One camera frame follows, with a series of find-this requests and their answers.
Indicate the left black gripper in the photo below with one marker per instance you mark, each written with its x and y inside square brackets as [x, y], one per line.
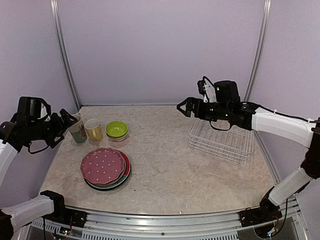
[60, 127]

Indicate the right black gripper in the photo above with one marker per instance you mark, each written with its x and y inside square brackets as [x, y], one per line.
[197, 110]

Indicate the teal floral mug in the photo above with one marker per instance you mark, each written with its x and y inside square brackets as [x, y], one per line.
[77, 130]

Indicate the pale yellow mug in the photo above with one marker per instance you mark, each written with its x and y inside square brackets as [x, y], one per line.
[93, 129]

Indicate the green bowl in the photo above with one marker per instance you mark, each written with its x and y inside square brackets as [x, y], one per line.
[116, 129]

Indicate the white red patterned bowl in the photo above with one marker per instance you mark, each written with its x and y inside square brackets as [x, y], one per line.
[118, 139]

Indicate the pink dotted plate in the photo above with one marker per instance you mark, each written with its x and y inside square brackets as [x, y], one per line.
[102, 166]

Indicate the dark red plate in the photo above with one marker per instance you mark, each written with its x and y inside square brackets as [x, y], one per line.
[105, 168]

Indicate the light teal flower plate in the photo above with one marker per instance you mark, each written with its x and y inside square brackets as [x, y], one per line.
[109, 185]

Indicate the black rimmed plate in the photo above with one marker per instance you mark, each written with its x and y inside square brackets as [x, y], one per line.
[127, 174]

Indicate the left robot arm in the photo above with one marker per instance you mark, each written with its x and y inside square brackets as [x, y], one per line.
[33, 121]

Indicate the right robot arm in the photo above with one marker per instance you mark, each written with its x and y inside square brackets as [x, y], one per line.
[221, 101]

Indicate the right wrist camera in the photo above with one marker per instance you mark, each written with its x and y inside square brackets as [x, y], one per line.
[207, 90]

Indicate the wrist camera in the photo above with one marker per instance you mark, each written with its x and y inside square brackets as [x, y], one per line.
[45, 112]
[207, 90]

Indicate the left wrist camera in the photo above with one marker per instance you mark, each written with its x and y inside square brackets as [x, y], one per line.
[45, 112]

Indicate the white wire dish rack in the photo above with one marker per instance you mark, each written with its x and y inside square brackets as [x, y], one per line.
[235, 145]

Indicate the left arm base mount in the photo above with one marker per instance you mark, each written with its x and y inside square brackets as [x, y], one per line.
[63, 215]

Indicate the front aluminium rail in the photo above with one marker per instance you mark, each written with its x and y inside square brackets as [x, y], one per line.
[225, 225]

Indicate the left aluminium frame post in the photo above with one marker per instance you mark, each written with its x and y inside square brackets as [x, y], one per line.
[63, 53]

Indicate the aluminium frame post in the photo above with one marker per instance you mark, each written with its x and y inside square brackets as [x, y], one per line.
[63, 53]
[259, 49]

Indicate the right aluminium frame post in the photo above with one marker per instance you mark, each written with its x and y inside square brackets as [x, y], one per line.
[259, 49]

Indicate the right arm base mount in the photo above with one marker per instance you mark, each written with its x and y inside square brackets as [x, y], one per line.
[265, 212]

